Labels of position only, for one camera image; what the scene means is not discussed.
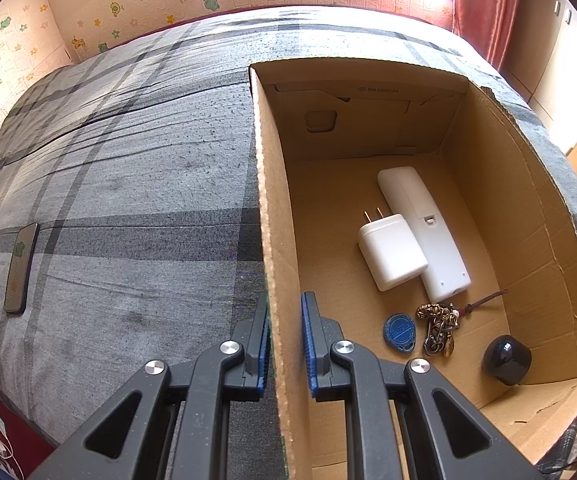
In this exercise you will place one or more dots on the white remote control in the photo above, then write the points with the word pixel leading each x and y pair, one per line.
pixel 443 265

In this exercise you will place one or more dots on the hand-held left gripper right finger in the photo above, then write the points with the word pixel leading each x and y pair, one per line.
pixel 309 355

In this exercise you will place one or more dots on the black smartphone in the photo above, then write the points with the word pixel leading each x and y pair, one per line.
pixel 21 267

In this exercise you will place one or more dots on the cardboard box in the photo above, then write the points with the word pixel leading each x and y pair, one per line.
pixel 533 240

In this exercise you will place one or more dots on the key bunch with blue fob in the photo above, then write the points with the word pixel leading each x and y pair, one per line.
pixel 398 332

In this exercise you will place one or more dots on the large white charger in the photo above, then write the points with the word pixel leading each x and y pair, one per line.
pixel 391 255

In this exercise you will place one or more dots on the red curtain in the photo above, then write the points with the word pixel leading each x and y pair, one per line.
pixel 488 10

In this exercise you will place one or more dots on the grey plaid bedsheet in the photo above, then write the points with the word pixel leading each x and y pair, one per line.
pixel 118 185

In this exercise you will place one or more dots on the beige wardrobe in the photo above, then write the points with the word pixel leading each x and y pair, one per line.
pixel 558 60

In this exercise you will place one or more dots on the black round cap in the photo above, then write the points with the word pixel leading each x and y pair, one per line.
pixel 506 357

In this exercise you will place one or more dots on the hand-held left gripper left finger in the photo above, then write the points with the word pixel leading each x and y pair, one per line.
pixel 264 355

